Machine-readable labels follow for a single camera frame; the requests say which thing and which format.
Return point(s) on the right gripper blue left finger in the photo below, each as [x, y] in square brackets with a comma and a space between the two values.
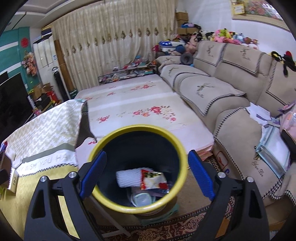
[90, 173]

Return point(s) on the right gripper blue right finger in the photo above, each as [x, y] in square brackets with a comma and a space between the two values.
[204, 174]

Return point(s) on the white foam fruit net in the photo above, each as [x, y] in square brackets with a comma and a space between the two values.
[130, 178]

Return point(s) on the white yogurt cup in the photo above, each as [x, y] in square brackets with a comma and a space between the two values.
[142, 199]

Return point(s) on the red snack wrapper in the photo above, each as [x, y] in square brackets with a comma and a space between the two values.
[153, 180]

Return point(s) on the white barcode carton box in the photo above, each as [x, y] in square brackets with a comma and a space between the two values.
[9, 176]

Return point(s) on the pink carton box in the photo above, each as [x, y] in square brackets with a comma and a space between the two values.
[152, 192]

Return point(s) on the yellow black trash bin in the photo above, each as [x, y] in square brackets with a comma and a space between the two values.
[132, 149]

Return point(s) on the yellow patterned table cloth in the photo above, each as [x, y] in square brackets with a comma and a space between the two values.
[45, 146]

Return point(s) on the patterned red rug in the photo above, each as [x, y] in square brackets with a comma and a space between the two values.
[180, 226]

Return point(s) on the papers and bags on sofa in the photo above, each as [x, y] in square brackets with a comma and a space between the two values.
[277, 143]

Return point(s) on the floral floor mattress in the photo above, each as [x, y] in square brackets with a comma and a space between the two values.
[143, 100]

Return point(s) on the black tower fan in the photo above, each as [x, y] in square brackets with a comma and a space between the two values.
[59, 82]

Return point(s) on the beige sofa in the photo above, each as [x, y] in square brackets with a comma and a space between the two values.
[224, 80]

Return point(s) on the large black television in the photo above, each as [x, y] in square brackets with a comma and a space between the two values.
[15, 108]

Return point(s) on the low shelf with toys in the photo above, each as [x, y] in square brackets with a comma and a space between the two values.
[128, 72]

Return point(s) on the pile of plush toys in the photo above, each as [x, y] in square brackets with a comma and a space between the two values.
[189, 40]

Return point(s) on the cream curtain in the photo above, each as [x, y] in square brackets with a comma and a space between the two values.
[96, 38]

